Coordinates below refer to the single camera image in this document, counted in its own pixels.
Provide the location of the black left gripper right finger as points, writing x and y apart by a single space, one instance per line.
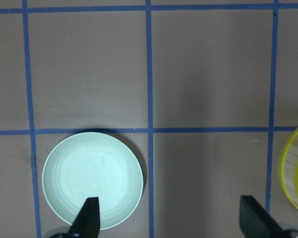
254 221

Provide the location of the yellow rimmed bamboo steamer tray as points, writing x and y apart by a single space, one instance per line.
288 169

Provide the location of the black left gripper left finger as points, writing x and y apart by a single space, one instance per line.
87 222

